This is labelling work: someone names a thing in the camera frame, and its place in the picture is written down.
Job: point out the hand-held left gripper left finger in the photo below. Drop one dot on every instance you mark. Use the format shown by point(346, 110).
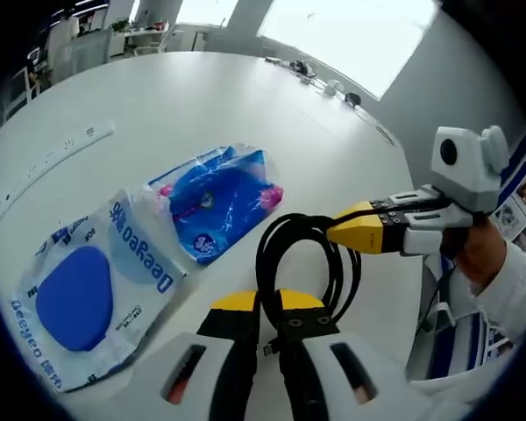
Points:
point(232, 351)

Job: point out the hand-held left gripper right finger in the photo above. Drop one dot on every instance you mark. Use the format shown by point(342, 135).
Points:
point(302, 359)

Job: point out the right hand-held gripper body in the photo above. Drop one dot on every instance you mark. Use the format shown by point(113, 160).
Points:
point(469, 175)

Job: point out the blue plastic package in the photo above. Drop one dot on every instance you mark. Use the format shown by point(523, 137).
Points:
point(228, 206)

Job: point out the wipes pack blue lid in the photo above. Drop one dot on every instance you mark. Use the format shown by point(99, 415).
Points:
point(74, 298)

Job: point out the person's right hand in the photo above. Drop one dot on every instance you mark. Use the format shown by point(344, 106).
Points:
point(482, 254)

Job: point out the distant small dark object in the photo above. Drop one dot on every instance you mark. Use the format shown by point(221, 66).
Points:
point(353, 98)

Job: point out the distant small white box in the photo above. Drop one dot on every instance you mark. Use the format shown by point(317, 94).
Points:
point(333, 87)

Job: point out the distant black white item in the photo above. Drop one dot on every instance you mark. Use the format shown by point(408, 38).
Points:
point(302, 68)

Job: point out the potted green plant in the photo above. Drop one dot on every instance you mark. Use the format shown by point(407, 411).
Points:
point(120, 25)

